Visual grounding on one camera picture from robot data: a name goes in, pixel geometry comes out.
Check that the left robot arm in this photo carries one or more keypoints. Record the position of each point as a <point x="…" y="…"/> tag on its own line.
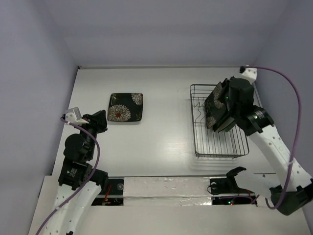
<point x="79" y="181"/>

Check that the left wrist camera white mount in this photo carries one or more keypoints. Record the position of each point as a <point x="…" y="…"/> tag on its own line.
<point x="73" y="115"/>

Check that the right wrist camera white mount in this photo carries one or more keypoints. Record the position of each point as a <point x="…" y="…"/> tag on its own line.
<point x="248" y="73"/>

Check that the wire dish rack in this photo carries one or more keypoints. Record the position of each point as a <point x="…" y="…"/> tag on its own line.
<point x="210" y="145"/>

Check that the light teal oblong plate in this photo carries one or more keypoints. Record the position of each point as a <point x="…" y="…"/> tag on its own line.
<point x="227" y="125"/>

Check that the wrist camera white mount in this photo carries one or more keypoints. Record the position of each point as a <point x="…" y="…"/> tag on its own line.
<point x="73" y="115"/>
<point x="248" y="73"/>

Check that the black floral square plate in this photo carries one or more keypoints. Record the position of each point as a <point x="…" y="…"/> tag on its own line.
<point x="125" y="107"/>

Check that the brown teal square plate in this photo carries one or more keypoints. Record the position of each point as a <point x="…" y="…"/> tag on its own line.
<point x="218" y="123"/>

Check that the white foam block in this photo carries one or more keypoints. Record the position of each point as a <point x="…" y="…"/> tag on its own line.
<point x="166" y="191"/>

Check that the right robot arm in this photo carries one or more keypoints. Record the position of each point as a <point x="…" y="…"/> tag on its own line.
<point x="293" y="187"/>

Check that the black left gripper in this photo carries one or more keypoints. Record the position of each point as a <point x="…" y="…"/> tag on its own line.
<point x="98" y="120"/>

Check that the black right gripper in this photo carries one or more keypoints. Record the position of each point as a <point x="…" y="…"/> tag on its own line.
<point x="225" y="113"/>

